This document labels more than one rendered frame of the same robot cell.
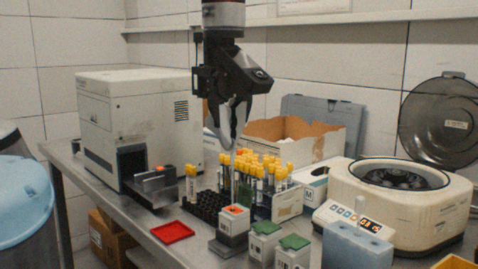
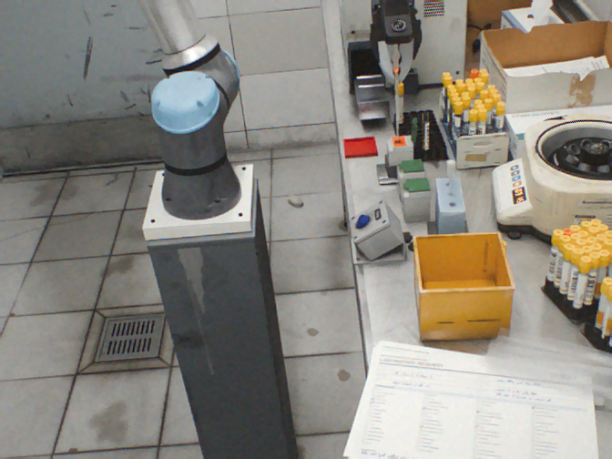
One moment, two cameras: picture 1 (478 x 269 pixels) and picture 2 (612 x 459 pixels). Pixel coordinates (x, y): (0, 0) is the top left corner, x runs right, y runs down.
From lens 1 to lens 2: 0.94 m
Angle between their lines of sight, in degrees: 44
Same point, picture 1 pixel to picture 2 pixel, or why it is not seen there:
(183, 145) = (433, 46)
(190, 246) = (363, 165)
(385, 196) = (533, 169)
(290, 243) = (411, 185)
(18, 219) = (191, 118)
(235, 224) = (394, 156)
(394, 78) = not seen: outside the picture
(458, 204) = not seen: outside the picture
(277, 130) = (588, 42)
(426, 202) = (560, 188)
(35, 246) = (201, 135)
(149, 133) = not seen: hidden behind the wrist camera
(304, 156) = (552, 96)
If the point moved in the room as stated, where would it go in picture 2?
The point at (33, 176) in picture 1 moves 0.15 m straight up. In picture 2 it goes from (204, 93) to (188, 7)
